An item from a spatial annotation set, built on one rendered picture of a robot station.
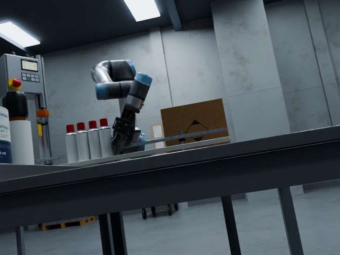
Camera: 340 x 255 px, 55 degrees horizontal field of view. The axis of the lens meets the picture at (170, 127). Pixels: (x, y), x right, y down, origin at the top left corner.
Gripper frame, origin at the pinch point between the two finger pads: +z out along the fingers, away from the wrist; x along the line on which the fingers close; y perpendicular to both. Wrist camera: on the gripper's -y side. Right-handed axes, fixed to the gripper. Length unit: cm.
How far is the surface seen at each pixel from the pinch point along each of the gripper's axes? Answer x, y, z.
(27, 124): -25.4, 29.6, 1.1
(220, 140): 40.0, 4.5, -19.6
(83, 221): -199, -621, 212
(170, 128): 15.6, -16.4, -18.5
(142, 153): 11.9, 4.6, -3.4
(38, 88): -52, -10, -14
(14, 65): -62, -2, -20
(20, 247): -101, -163, 124
